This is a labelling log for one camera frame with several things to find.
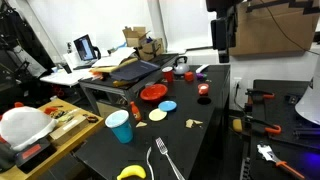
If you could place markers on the yellow banana toy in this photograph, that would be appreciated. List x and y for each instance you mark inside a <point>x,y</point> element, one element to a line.
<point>131,172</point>

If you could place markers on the blue plastic cup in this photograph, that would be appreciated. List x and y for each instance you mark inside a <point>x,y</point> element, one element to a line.
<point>120,128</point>

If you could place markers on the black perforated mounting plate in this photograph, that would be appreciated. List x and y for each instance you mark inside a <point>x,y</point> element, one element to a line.
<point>283,110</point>

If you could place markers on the orange sauce bottle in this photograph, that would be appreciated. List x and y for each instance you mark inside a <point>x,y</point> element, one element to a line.
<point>135,113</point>

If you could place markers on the red plastic cup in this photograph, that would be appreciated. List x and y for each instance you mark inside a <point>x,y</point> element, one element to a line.
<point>168,75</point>

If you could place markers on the large torn paper scrap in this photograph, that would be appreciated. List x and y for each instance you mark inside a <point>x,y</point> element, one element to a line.
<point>189,123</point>

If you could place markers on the purple eggplant toy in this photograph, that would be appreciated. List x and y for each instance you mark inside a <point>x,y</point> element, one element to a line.
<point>200,76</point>

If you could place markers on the grey metal table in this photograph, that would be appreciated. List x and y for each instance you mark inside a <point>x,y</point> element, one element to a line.
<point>126,90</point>

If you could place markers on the black case red label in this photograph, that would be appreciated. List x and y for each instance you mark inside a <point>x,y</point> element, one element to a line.
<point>33,153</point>

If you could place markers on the white tube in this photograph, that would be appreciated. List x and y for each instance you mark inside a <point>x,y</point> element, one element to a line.
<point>201,68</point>

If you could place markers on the open cardboard box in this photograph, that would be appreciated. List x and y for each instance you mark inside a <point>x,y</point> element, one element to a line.
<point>135,37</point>

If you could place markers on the small cream plate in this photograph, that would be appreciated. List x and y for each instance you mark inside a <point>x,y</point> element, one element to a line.
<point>157,115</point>

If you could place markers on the silver spoon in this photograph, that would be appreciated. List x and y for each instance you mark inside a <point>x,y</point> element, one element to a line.
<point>149,160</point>

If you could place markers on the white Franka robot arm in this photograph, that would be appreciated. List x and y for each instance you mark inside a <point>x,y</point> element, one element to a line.
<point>310,103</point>

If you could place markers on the cardboard box black tape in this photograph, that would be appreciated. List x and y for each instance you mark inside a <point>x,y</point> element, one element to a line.
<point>151,50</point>

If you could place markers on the small orange cup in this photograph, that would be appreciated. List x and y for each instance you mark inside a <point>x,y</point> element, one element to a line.
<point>203,90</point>

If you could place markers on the small torn paper scrap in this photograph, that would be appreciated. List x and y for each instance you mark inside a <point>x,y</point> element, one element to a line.
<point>197,122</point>

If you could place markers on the silver fork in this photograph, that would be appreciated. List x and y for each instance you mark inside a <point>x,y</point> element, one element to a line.
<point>162,146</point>

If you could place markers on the white plastic bag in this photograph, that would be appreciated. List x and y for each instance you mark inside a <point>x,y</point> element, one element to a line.
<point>25,126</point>

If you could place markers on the large cardboard panel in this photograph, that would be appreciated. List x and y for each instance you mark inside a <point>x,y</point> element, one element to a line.
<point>270,30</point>

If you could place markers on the small blue plate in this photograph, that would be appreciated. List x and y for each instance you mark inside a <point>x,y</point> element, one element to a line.
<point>167,106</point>

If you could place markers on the dark blue bin lid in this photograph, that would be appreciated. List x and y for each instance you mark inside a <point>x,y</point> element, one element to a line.
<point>135,70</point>

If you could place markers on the red plastic bowl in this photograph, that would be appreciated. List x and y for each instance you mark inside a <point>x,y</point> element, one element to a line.
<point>153,92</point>

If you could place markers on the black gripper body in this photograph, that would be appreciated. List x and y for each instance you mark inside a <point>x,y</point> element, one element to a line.
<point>225,30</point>

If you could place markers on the white paper sheets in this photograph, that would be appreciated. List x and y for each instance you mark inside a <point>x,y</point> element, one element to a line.
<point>113,58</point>

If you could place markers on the yellow sponge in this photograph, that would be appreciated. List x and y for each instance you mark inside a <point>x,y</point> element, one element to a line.
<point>237,125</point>

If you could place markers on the white desk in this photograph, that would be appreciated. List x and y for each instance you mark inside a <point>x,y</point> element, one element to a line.
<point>65,78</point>

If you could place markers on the wooden table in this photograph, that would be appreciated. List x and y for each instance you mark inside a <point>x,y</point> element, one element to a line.
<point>66,146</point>

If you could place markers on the triangular paper scrap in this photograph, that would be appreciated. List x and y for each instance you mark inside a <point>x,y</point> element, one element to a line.
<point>141,125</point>

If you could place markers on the small tan box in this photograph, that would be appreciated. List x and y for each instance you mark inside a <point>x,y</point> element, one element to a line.
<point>68,128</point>

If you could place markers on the open laptop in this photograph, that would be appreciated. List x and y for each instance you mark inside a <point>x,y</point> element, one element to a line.
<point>84,48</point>

